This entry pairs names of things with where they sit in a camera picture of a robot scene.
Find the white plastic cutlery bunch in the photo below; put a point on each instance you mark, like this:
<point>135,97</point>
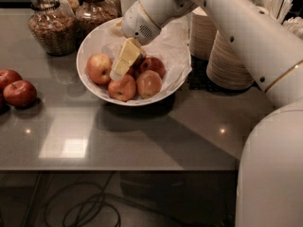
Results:
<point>278,10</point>

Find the white paper liner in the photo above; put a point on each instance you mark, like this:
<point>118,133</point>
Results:
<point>170,47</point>

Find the front left red-yellow apple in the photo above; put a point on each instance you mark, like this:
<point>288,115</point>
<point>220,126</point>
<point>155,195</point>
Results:
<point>122,90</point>

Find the glass cereal jar left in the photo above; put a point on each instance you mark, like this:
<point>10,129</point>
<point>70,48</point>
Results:
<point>54,30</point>

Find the paper bowl stack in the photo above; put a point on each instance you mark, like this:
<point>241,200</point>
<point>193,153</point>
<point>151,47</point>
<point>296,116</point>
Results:
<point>202,35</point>
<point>225,68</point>

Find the front paper bowl stack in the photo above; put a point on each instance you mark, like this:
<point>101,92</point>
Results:
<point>225,68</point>

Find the white ceramic bowl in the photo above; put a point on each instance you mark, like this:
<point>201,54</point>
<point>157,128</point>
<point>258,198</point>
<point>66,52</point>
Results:
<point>90,46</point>

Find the yellow-red apple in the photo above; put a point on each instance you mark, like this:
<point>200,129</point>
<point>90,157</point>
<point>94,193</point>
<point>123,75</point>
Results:
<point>149,83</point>
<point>98,68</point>

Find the red apple at edge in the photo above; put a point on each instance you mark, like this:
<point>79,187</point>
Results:
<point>7,77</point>

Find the glass cereal jar middle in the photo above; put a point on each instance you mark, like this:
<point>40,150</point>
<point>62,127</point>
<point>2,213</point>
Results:
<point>93,13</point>

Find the black mesh mat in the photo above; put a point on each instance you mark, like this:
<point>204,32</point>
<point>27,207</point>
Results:
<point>198,80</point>

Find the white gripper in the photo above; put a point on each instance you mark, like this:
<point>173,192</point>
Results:
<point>136,23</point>

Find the rear paper bowl stack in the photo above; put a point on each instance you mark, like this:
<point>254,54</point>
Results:
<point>202,35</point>

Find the red apple right back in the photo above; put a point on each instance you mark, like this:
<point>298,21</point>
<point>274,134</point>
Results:
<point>154,64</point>

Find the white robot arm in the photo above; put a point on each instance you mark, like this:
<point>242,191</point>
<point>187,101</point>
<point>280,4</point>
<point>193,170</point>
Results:
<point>270,180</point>

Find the red apple on table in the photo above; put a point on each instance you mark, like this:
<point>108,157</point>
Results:
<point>20,93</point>

